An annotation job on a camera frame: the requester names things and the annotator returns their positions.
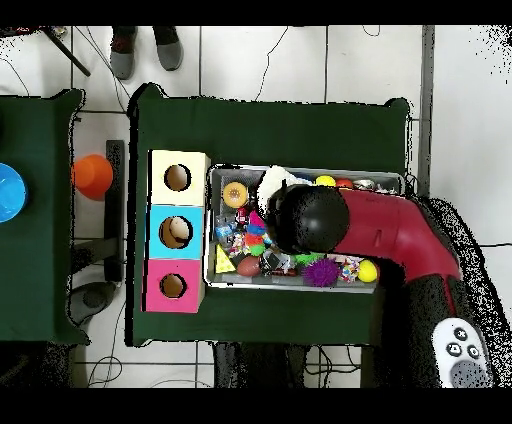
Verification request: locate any cream cloth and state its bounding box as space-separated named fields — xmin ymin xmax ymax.
xmin=256 ymin=165 xmax=313 ymax=217

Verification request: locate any wooden box with three holes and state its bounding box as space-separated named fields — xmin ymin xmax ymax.
xmin=141 ymin=149 xmax=212 ymax=314

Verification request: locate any silver mesh bin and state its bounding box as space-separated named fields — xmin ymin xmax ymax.
xmin=204 ymin=163 xmax=405 ymax=294

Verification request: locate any toy burger bun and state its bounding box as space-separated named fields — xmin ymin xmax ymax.
xmin=222 ymin=180 xmax=250 ymax=209

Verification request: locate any brown toy football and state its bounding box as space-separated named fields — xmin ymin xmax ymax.
xmin=236 ymin=255 xmax=262 ymax=278

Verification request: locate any yellow toy cheese wedge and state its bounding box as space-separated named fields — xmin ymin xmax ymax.
xmin=214 ymin=243 xmax=237 ymax=274

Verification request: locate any dark green table cloth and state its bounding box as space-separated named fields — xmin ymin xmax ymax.
xmin=0 ymin=89 xmax=90 ymax=346
xmin=126 ymin=82 xmax=411 ymax=347

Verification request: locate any purple spiky ball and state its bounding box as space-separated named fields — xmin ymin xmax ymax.
xmin=301 ymin=257 xmax=342 ymax=288

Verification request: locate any small yellow ball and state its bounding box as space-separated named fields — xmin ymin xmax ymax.
xmin=356 ymin=259 xmax=379 ymax=284

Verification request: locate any black upright panel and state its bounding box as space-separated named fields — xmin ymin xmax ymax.
xmin=104 ymin=139 xmax=126 ymax=281

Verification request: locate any grey stand base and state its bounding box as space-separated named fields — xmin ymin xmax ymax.
xmin=67 ymin=281 xmax=117 ymax=325

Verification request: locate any blue bowl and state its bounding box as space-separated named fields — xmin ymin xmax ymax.
xmin=0 ymin=162 xmax=29 ymax=224

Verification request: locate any black tripod leg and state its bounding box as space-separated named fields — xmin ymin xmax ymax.
xmin=41 ymin=26 xmax=92 ymax=77

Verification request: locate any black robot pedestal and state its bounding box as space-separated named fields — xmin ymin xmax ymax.
xmin=211 ymin=341 xmax=311 ymax=389

